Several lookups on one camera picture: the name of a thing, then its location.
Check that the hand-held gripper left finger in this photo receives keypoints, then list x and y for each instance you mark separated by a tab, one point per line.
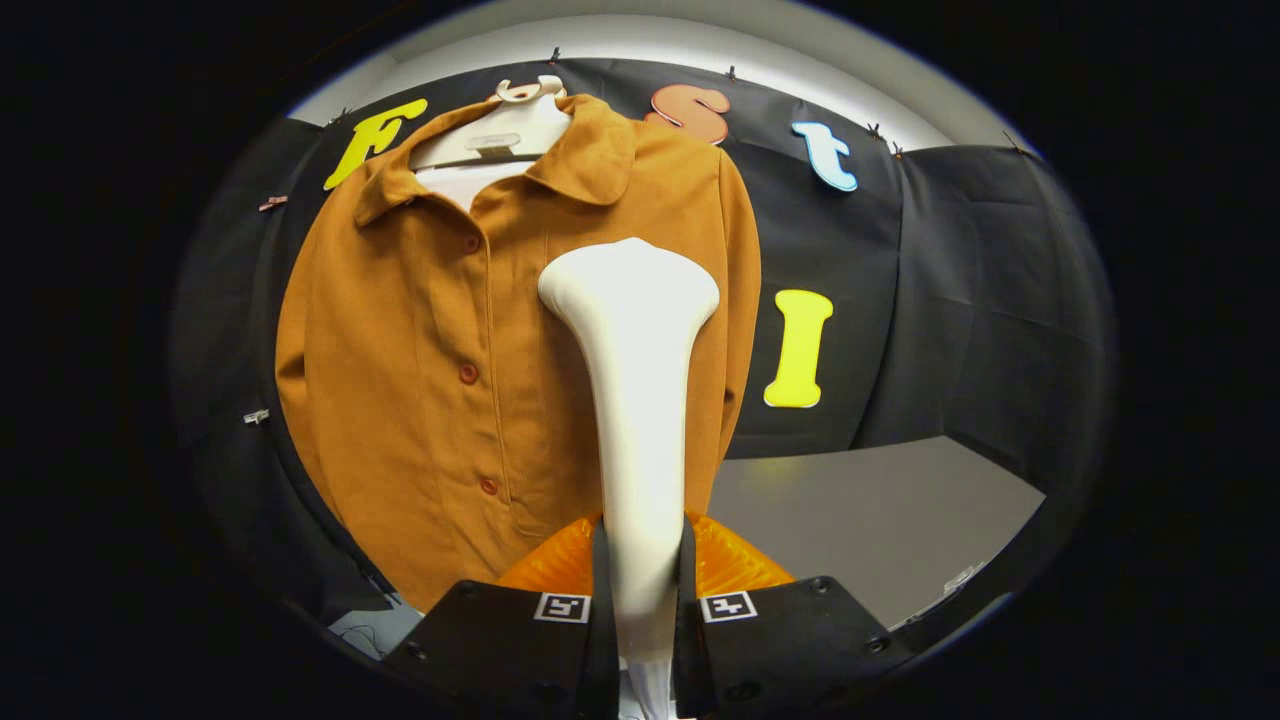
605	640

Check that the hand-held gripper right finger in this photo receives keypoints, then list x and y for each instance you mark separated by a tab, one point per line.
685	640

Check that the white garment steamer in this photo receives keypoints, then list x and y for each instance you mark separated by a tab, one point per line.
635	400

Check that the brown button-up shirt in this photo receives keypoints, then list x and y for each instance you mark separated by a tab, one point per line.
400	350

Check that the grey cabinet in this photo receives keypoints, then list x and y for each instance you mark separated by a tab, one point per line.
860	510

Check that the black backdrop cloth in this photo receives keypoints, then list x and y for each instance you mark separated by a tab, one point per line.
950	300

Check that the white mannequin torso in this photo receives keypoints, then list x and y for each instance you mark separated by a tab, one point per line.
470	185

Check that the pink clip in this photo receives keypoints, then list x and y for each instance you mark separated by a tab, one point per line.
272	203

